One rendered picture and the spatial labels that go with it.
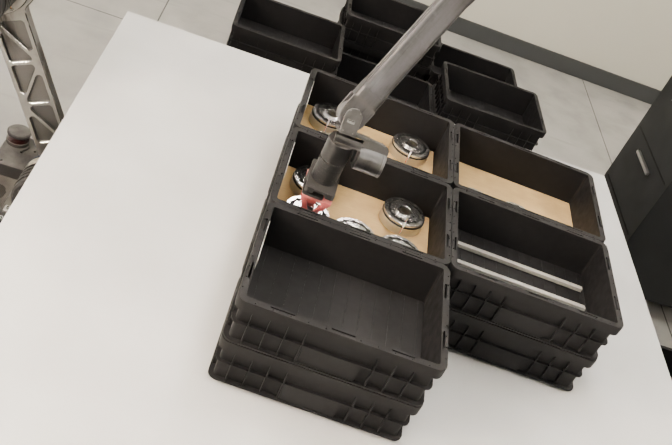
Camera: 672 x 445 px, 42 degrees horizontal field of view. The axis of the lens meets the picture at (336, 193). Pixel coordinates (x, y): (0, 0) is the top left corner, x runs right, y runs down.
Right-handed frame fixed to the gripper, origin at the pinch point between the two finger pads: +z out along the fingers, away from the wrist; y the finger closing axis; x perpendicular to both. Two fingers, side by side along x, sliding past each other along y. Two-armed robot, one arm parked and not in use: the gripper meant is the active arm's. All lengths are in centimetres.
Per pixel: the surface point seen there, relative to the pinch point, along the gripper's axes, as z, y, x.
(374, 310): 3.1, -19.2, -19.0
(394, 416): 8.4, -38.8, -27.7
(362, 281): 3.5, -11.9, -15.6
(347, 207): 4.1, 10.9, -9.3
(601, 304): -4, 2, -69
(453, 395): 15, -22, -43
